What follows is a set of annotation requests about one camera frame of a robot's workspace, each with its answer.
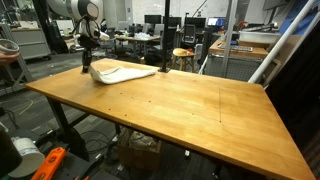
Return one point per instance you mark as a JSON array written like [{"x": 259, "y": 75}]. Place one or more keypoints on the black headrest office chair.
[{"x": 189, "y": 33}]

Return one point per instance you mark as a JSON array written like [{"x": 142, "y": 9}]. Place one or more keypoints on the perforated metal panel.
[{"x": 240, "y": 68}]

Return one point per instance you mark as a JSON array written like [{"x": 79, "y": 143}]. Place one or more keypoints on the black vertical pole stand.
[{"x": 165, "y": 33}]

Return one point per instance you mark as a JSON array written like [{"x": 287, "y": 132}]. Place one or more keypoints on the grey bowl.
[{"x": 8, "y": 46}]

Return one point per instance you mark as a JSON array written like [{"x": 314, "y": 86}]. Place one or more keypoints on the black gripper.
[{"x": 88, "y": 42}]

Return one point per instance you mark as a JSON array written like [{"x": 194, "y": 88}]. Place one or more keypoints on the grey drawer cabinet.
[{"x": 31, "y": 43}]

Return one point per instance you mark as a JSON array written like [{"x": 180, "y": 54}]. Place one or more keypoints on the black rounded object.
[{"x": 8, "y": 155}]

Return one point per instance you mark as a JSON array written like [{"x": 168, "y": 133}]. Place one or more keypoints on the small orange object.
[{"x": 190, "y": 51}]

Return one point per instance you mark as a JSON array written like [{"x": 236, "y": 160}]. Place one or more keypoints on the white chair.
[{"x": 65, "y": 28}]

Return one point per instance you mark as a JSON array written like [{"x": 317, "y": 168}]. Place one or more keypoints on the black bag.
[{"x": 153, "y": 58}]

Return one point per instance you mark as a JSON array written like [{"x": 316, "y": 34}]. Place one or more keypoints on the orange hand tool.
[{"x": 50, "y": 165}]

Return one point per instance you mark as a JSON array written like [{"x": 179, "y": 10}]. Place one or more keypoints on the grey mesh office chair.
[{"x": 110, "y": 45}]

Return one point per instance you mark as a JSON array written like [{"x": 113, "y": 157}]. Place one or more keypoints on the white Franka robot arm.
[{"x": 80, "y": 8}]

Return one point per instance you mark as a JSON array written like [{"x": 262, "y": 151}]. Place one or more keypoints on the person's bare hand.
[{"x": 8, "y": 58}]

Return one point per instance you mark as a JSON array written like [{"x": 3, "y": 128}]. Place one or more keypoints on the white plastic bin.
[{"x": 258, "y": 36}]

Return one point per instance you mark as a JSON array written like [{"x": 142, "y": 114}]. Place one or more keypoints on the long wooden work desk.
[{"x": 138, "y": 38}]

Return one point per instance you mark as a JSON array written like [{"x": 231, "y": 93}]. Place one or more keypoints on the black table leg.
[{"x": 63, "y": 123}]

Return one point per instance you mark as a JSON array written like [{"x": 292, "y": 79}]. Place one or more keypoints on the white tape roll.
[{"x": 28, "y": 156}]

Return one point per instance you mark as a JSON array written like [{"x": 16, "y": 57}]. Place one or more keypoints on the round wooden stool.
[{"x": 181, "y": 52}]

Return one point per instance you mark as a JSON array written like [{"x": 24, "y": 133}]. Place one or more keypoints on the white cloth towel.
[{"x": 123, "y": 75}]

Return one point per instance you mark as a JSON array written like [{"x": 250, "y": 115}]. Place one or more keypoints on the grey vertical metal post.
[{"x": 230, "y": 36}]

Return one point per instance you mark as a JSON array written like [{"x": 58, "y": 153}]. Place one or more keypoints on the grey computer keyboard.
[{"x": 235, "y": 48}]

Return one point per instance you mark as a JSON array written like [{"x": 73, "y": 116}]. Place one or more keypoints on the cardboard box with paper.
[{"x": 138, "y": 155}]

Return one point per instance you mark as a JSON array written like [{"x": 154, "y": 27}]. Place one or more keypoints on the white leaning pole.
[{"x": 283, "y": 40}]

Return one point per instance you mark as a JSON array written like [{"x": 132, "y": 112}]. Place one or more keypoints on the lit blue computer monitor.
[{"x": 216, "y": 22}]

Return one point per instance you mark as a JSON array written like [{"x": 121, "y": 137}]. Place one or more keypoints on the grey metal shelf frame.
[{"x": 13, "y": 71}]

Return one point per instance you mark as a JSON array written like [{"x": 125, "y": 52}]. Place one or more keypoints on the wooden office desk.
[{"x": 240, "y": 51}]

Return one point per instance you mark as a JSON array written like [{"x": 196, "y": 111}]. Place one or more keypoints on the black computer monitor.
[
  {"x": 152, "y": 19},
  {"x": 195, "y": 22}
]

